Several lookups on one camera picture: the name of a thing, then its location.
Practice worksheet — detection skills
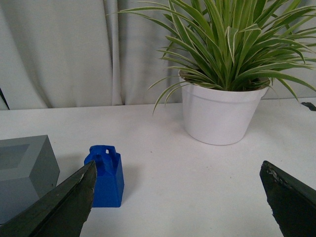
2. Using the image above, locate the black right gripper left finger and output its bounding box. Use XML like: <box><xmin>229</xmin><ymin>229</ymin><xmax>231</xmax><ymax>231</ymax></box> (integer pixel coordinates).
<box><xmin>0</xmin><ymin>161</ymin><xmax>97</xmax><ymax>237</ymax></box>

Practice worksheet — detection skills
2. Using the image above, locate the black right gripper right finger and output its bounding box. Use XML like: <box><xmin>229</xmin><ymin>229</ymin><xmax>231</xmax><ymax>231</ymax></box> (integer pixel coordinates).
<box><xmin>260</xmin><ymin>160</ymin><xmax>316</xmax><ymax>237</ymax></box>

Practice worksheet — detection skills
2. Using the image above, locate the blue plastic part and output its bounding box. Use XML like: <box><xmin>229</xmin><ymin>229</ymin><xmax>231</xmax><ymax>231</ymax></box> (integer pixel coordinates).
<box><xmin>84</xmin><ymin>145</ymin><xmax>124</xmax><ymax>207</ymax></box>

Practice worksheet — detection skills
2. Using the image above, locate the gray cube base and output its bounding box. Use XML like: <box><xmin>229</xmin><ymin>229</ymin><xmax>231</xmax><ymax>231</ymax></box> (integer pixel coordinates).
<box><xmin>0</xmin><ymin>135</ymin><xmax>60</xmax><ymax>224</ymax></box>

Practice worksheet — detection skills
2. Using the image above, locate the black object at table edge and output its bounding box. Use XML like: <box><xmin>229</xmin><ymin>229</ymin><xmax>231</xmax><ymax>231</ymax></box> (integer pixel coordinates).
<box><xmin>301</xmin><ymin>102</ymin><xmax>316</xmax><ymax>112</ymax></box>

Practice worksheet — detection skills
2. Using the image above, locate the white flower pot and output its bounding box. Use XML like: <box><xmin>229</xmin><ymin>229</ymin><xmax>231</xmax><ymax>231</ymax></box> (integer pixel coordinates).
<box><xmin>179</xmin><ymin>71</ymin><xmax>268</xmax><ymax>145</ymax></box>

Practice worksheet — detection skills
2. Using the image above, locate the gray curtain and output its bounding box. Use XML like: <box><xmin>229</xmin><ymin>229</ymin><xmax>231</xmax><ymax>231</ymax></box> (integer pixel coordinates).
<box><xmin>0</xmin><ymin>0</ymin><xmax>316</xmax><ymax>111</ymax></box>

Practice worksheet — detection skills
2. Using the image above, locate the green spider plant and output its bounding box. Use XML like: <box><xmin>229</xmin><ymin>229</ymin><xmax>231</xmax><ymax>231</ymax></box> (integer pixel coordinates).
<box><xmin>119</xmin><ymin>0</ymin><xmax>316</xmax><ymax>103</ymax></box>

